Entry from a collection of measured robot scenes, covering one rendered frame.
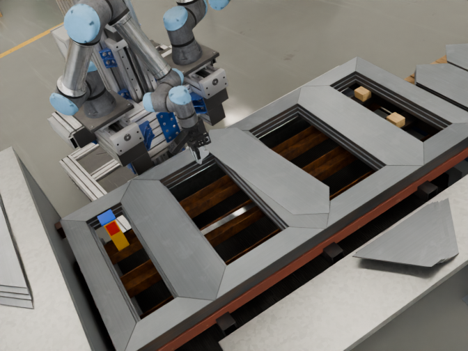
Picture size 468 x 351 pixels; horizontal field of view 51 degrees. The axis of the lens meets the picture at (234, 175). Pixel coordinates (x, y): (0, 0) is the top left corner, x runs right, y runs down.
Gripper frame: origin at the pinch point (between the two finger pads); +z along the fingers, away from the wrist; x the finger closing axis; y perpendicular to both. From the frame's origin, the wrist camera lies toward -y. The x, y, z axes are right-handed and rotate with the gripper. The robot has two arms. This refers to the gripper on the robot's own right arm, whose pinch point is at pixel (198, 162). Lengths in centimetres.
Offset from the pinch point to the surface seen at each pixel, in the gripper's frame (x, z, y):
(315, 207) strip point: -52, 1, 21
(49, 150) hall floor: 205, 88, -58
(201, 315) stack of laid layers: -62, 4, -32
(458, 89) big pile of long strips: -38, 3, 107
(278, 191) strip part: -36.5, 0.8, 16.1
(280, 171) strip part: -28.2, 0.8, 22.5
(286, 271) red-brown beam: -62, 9, 0
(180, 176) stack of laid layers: 2.3, 4.0, -8.9
